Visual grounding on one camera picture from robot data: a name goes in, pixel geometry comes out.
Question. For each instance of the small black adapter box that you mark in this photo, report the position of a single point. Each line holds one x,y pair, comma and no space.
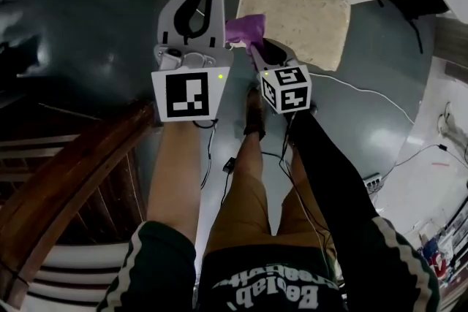
229,166

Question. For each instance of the brown wooden furniture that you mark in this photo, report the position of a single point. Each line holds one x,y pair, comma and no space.
69,179

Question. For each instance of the person's right forearm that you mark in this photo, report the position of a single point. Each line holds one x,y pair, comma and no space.
329,171

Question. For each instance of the black chair frame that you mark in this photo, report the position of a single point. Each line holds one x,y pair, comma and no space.
413,16

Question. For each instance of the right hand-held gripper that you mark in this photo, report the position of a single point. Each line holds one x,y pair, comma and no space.
287,89

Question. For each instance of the beige cushioned seat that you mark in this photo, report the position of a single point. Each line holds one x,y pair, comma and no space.
296,12

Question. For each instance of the person's left forearm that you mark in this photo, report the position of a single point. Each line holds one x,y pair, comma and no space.
177,175

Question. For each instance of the person's tan shorts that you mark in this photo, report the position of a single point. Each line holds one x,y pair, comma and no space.
241,223

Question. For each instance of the white slatted furniture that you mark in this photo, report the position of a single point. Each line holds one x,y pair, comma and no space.
80,266

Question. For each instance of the person's right leg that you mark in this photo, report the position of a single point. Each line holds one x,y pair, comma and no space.
298,201

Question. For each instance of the person's brown shoe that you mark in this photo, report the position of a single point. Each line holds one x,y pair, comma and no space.
254,113

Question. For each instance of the white power strip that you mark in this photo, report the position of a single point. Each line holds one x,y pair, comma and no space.
372,182

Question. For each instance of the person's dark green shirt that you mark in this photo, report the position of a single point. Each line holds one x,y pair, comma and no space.
263,277

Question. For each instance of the person's left leg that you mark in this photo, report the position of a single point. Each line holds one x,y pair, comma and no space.
245,186

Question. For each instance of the person's leg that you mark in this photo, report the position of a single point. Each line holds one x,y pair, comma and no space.
298,201
245,186

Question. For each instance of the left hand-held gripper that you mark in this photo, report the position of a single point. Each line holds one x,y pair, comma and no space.
188,95

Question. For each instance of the purple cloth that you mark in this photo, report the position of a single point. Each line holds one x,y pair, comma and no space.
245,28

